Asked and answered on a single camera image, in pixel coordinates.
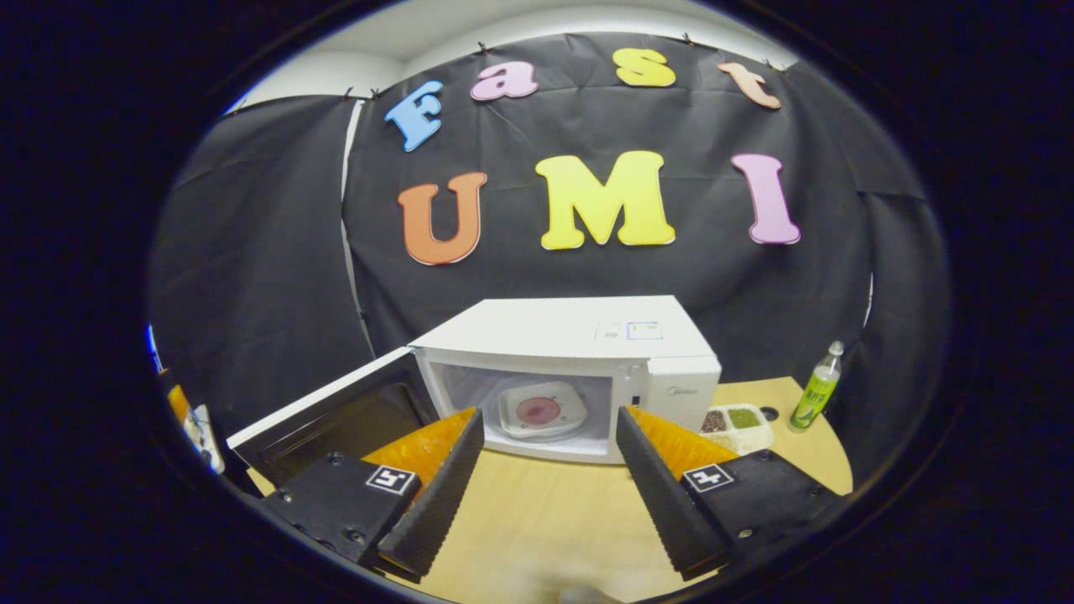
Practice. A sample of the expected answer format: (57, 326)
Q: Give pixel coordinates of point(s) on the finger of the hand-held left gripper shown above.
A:
(178, 404)

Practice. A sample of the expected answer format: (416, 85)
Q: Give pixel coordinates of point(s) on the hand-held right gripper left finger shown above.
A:
(445, 495)

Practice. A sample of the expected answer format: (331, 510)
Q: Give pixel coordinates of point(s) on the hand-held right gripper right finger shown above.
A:
(659, 495)

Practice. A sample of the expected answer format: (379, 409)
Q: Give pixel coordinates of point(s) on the white square plate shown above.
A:
(570, 419)

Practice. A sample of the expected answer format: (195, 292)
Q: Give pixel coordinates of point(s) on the pink ham slice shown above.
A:
(538, 410)

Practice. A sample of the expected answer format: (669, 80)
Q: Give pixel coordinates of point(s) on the white microwave oven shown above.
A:
(545, 331)

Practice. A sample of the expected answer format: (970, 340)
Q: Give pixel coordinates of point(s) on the white divided tray of beans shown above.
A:
(742, 419)

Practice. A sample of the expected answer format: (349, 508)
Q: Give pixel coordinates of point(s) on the green tea bottle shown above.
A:
(814, 394)

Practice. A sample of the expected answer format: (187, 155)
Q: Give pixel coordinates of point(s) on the black backdrop cloth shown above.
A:
(587, 277)

